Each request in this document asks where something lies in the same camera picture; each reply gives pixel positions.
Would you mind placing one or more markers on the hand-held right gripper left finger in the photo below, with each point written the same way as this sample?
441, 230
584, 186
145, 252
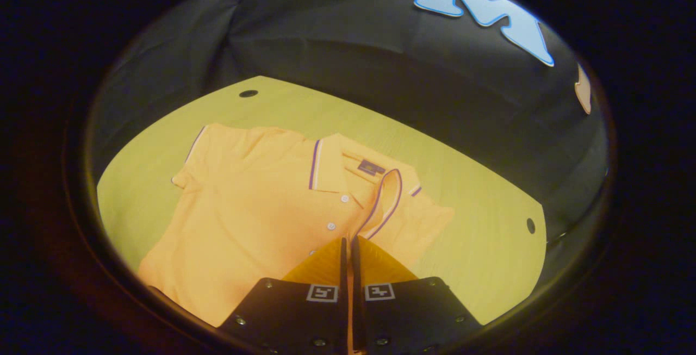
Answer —
293, 317

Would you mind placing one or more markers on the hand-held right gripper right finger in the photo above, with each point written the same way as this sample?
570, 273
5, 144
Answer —
408, 317

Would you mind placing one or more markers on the orange polo T-shirt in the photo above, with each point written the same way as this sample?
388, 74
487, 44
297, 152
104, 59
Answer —
255, 219

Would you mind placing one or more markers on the black backdrop cloth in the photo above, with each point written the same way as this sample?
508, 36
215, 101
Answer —
380, 83

